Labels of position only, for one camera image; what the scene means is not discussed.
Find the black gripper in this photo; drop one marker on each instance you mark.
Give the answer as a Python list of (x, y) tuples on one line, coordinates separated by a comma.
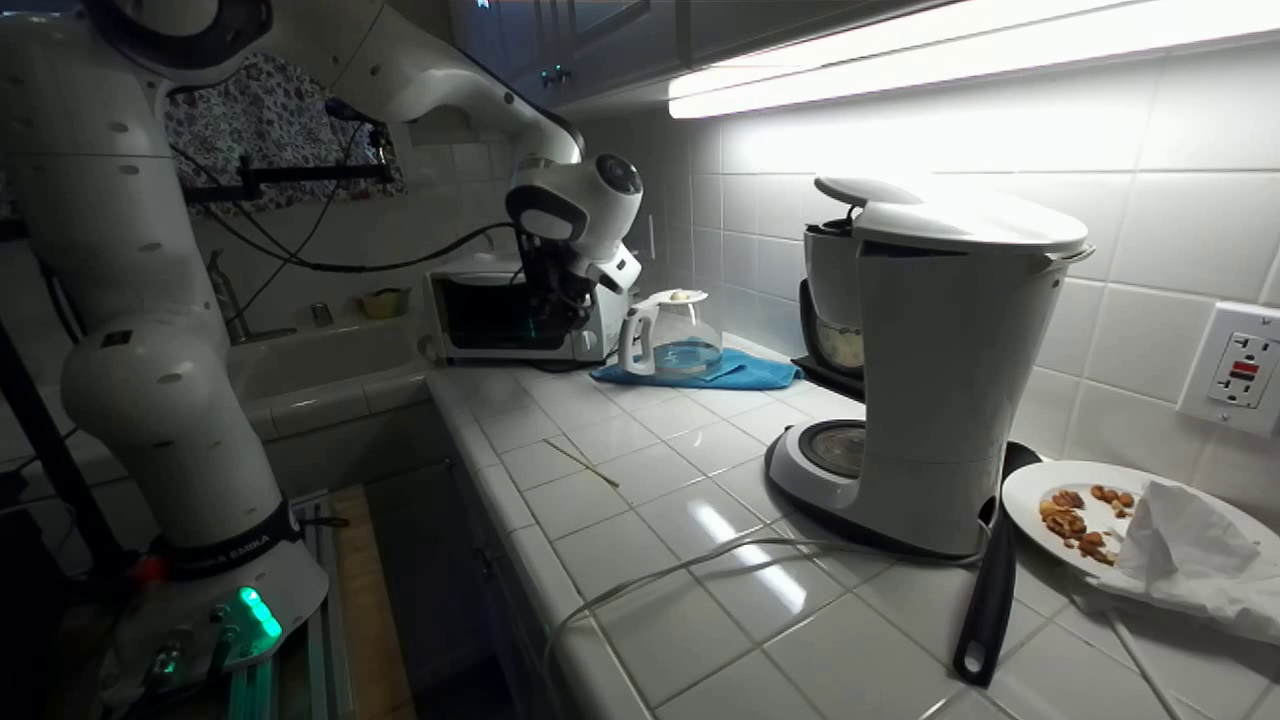
[(556, 281)]

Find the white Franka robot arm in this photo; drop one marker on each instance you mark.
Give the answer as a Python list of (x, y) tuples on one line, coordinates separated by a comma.
[(146, 413)]

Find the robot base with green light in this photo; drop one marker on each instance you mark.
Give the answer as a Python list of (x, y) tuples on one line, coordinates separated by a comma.
[(221, 624)]

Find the white toaster oven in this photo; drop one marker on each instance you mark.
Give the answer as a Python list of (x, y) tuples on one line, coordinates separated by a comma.
[(475, 313)]

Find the glass carafe with white lid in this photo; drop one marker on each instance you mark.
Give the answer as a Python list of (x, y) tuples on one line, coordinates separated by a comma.
[(667, 341)]

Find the thin wooden skewer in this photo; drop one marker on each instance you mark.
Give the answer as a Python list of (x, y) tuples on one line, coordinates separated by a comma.
[(580, 461)]

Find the small yellow item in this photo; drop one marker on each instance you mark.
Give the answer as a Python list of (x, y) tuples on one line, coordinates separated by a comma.
[(383, 307)]

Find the blue towel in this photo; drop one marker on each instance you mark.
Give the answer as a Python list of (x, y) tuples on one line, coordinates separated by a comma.
[(755, 373)]

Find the white sink basin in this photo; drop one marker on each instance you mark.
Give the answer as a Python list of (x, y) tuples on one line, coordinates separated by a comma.
[(325, 365)]

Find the black horizontal rod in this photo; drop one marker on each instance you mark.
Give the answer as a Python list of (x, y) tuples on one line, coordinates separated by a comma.
[(293, 175)]

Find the patterned dark cloth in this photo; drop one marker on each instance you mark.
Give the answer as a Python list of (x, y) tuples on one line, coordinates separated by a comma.
[(252, 120)]

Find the white coffee maker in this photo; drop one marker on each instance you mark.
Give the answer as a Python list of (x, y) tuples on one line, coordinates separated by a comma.
[(944, 360)]

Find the under-cabinet light strip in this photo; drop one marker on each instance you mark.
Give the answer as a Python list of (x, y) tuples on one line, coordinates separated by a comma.
[(935, 61)]

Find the white plate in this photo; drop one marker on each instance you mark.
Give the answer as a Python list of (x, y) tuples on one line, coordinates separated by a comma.
[(1034, 503)]

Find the black tripod leg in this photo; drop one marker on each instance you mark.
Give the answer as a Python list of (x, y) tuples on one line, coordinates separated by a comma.
[(60, 467)]

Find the brown food pieces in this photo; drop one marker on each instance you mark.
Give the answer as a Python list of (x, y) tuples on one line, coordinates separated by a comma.
[(1064, 518)]

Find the white paper napkin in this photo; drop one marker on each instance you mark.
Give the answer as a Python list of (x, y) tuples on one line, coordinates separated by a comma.
[(1186, 546)]

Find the white wall cabinet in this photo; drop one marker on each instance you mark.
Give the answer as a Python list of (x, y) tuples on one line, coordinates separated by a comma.
[(603, 43)]

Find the white wall outlet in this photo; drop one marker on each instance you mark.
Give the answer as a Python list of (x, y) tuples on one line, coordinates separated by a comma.
[(1238, 368)]

